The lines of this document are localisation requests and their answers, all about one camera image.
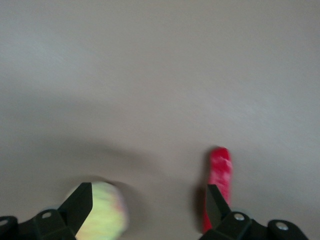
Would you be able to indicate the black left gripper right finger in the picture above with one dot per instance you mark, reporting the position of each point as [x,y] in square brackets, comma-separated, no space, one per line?
[235,227]

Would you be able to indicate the yellow-green apple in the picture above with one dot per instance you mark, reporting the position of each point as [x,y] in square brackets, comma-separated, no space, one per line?
[107,212]

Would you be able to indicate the red chili pepper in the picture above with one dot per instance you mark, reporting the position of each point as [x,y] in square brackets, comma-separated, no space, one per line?
[221,170]

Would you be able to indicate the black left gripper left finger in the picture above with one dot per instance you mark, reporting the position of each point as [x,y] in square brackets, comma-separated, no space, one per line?
[50,225]

